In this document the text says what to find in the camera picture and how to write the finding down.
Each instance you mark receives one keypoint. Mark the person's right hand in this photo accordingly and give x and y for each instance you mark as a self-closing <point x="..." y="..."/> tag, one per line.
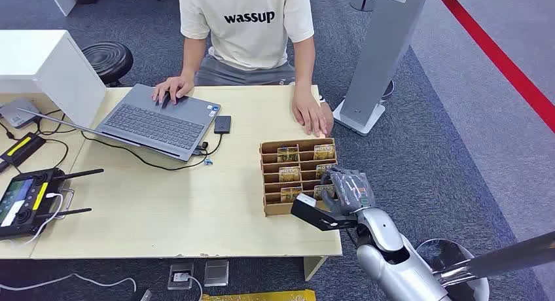
<point x="173" y="87"/>

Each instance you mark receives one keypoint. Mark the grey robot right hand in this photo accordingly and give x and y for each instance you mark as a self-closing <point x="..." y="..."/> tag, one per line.
<point x="351" y="190"/>

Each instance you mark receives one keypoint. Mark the person's left hand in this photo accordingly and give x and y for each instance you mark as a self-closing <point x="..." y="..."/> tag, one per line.
<point x="308" y="112"/>

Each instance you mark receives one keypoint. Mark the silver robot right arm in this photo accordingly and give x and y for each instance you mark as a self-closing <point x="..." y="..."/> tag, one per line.
<point x="403" y="268"/>

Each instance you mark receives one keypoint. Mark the brown cardboard card holder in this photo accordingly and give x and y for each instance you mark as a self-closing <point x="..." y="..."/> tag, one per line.
<point x="271" y="203"/>

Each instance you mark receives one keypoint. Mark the person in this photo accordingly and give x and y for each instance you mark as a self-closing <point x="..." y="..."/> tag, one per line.
<point x="247" y="34"/>

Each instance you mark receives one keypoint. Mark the grey laptop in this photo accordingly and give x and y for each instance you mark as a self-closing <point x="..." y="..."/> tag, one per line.
<point x="160" y="123"/>

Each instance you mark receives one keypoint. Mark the black external drive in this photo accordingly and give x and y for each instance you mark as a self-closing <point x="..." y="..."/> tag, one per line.
<point x="222" y="124"/>

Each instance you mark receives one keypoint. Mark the black round stool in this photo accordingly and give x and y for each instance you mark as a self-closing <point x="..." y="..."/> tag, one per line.
<point x="107" y="59"/>

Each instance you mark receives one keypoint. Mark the blue plug connector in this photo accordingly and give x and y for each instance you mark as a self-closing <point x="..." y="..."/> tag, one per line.
<point x="208" y="162"/>

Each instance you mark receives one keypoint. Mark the pale wooden desk leg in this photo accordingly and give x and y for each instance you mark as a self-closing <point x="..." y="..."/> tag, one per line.
<point x="313" y="266"/>

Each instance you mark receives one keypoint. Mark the grey kiosk stand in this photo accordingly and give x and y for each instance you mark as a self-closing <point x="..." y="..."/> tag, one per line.
<point x="381" y="52"/>

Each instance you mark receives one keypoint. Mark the round metal pole base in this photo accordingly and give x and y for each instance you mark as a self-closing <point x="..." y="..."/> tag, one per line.
<point x="451" y="253"/>

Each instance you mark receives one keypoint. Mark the black stanchion base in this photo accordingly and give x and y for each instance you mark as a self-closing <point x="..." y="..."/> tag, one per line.
<point x="362" y="5"/>

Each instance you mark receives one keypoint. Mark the white cabinet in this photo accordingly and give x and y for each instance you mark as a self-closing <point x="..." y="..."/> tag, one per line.
<point x="43" y="60"/>

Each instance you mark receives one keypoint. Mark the yellow flat item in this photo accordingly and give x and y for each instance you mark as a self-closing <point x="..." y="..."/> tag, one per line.
<point x="260" y="296"/>

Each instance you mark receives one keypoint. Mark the small grey flat device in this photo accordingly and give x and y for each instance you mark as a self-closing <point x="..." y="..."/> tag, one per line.
<point x="17" y="112"/>

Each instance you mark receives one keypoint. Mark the closed floor socket plate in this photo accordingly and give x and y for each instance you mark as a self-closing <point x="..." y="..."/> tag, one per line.
<point x="216" y="273"/>

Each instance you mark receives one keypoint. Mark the black box with yellow stripe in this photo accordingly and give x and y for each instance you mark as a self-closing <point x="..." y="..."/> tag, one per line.
<point x="21" y="148"/>

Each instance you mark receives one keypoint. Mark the shiny metal pole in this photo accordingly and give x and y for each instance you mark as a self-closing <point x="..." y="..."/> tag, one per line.
<point x="503" y="258"/>

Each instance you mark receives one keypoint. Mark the black remote controller with antennas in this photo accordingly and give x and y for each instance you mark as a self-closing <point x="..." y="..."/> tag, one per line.
<point x="26" y="203"/>

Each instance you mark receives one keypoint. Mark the floor socket with plug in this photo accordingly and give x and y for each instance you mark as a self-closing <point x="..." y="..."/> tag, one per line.
<point x="180" y="276"/>

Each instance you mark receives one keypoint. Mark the red barrier belt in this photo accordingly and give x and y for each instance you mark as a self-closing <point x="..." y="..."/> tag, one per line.
<point x="498" y="58"/>

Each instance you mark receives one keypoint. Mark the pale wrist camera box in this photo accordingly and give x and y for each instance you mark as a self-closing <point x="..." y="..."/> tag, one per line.
<point x="305" y="200"/>

